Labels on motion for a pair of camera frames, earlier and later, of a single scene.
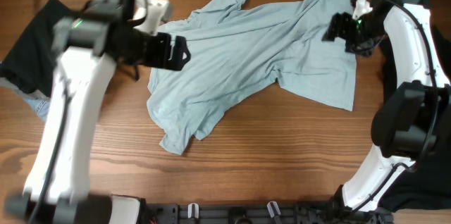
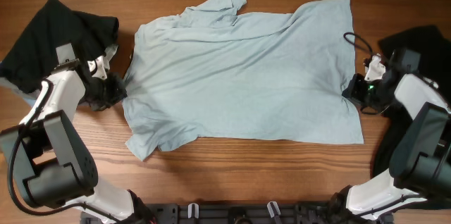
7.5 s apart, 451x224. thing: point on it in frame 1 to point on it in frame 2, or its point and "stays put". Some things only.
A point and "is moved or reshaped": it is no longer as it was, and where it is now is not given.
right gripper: x=339 y=29 to x=351 y=93
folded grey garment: x=5 y=82 stays put
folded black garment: x=31 y=65 stays put
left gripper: x=162 y=58 to x=118 y=93
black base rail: x=261 y=213 stays put
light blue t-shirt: x=235 y=50 is moved or reshaped
